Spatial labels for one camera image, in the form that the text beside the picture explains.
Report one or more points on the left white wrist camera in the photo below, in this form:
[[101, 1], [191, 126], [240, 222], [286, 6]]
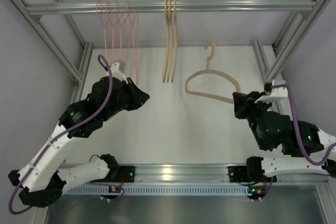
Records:
[[117, 69]]

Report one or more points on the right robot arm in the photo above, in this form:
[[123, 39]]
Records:
[[306, 148]]

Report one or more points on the blue slotted cable duct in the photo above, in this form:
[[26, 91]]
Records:
[[161, 190]]

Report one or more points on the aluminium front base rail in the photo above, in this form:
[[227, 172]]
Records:
[[181, 172]]

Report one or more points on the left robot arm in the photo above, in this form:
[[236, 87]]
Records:
[[42, 180]]

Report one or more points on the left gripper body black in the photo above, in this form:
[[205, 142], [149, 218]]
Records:
[[113, 109]]

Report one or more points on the aluminium left frame post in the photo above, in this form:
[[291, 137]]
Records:
[[49, 40]]

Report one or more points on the aluminium top hanging rail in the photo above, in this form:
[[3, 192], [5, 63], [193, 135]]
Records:
[[182, 6]]

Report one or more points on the aluminium frame post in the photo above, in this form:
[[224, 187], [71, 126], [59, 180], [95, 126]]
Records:
[[49, 40], [292, 35]]

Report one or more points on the aluminium right frame post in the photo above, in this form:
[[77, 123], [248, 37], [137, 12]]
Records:
[[292, 35]]

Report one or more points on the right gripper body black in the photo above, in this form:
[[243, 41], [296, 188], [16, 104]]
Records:
[[254, 110]]

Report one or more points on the beige hanger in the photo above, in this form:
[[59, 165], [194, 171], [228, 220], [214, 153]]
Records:
[[171, 43], [167, 43], [175, 40], [204, 82]]

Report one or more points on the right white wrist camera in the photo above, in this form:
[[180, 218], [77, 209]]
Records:
[[273, 92]]

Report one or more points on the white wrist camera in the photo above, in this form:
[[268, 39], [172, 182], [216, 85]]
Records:
[[117, 69], [273, 92]]

